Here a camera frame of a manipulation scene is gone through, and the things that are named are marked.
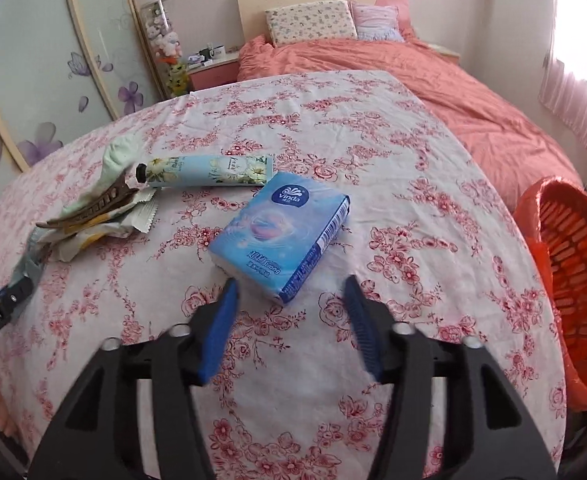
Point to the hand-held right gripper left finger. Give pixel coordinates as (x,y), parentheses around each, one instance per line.
(218,340)

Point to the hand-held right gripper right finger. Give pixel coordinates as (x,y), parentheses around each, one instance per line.
(366,335)

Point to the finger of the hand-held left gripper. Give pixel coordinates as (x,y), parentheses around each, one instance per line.
(15,295)

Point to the blue tissue pack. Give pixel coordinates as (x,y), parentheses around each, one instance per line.
(283,235)

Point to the orange plastic laundry basket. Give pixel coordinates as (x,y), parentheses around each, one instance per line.
(578,285)

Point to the white crumpled wrapper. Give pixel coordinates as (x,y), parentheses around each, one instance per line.
(108,222)

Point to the brown hair claw clip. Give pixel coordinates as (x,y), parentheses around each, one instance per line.
(98,205)

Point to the pale green cloth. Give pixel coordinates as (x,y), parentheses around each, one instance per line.
(121,162)

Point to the floral hand cream tube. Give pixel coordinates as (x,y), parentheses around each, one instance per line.
(208,171)

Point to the pink floral tablecloth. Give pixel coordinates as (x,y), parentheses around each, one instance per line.
(293,160)

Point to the flower printed sliding wardrobe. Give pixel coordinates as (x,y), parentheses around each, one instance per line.
(48,60)

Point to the bed with salmon duvet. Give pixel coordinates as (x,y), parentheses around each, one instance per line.
(473,110)

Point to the pink nightstand with mugs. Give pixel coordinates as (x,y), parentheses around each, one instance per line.
(213,75)

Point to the white mug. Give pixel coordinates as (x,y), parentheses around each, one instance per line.
(217,51)

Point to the plush toy display case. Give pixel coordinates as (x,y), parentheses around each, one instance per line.
(166,45)

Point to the pink striped pillow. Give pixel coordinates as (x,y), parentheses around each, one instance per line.
(378,22)

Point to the white floral pillow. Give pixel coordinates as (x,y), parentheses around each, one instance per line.
(311,22)

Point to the pink curtain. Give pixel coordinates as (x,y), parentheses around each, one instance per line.
(578,95)

